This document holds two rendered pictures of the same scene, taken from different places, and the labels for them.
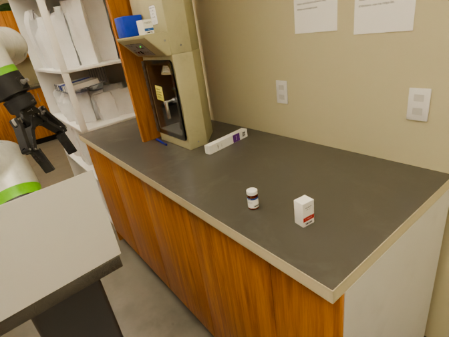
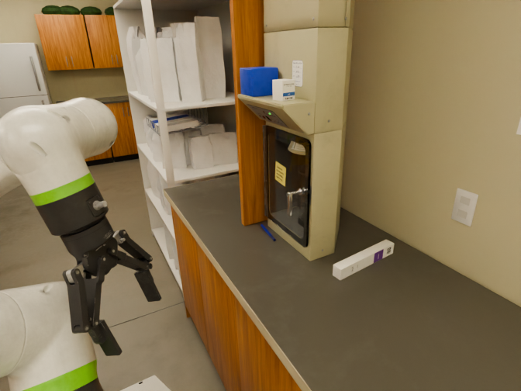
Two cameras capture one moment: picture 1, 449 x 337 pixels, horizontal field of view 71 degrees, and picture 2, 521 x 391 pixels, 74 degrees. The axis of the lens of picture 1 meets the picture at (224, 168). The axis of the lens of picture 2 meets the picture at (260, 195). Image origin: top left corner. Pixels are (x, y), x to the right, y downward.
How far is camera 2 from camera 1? 0.51 m
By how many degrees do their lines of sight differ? 8
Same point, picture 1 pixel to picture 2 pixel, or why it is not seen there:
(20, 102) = (86, 240)
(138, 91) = (250, 161)
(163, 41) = (306, 114)
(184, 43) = (333, 118)
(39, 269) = not seen: outside the picture
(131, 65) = (249, 127)
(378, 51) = not seen: outside the picture
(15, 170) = (58, 347)
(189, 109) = (320, 209)
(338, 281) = not seen: outside the picture
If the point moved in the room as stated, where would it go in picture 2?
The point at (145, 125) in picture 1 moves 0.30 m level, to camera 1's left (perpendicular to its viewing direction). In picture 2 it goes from (250, 205) to (184, 202)
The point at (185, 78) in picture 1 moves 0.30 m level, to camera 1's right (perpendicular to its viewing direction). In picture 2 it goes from (324, 166) to (419, 167)
